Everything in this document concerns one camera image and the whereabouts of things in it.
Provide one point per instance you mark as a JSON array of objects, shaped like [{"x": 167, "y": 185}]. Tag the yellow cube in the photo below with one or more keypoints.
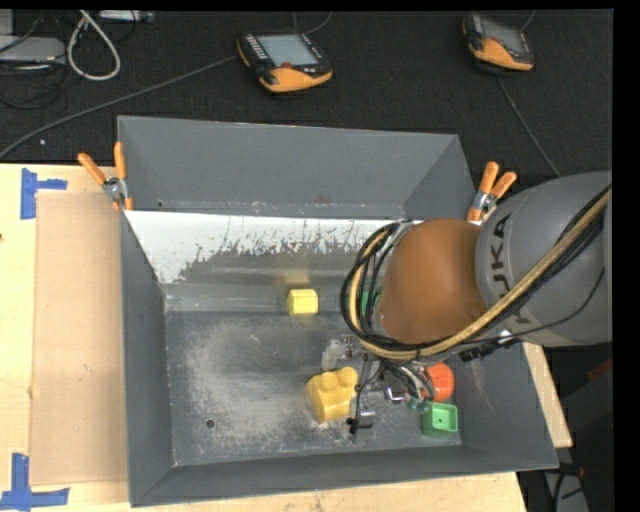
[{"x": 302, "y": 302}]

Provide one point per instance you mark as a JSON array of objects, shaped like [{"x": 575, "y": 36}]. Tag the yellow toy brick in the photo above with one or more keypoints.
[{"x": 330, "y": 395}]

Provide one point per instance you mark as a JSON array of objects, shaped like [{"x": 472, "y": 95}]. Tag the green square cup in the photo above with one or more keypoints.
[{"x": 440, "y": 418}]

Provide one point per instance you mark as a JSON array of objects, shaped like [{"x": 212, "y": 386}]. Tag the green block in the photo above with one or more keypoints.
[{"x": 371, "y": 301}]

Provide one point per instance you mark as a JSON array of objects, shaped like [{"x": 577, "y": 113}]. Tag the orange round toy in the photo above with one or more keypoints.
[{"x": 442, "y": 382}]

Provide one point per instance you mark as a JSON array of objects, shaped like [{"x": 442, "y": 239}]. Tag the grey metal bin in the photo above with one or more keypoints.
[{"x": 240, "y": 360}]

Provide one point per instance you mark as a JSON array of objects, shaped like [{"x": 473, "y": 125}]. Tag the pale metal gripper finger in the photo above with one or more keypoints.
[
  {"x": 366, "y": 419},
  {"x": 332, "y": 354}
]

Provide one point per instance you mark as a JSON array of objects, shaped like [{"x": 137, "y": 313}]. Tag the brown cardboard board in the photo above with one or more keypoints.
[{"x": 75, "y": 325}]

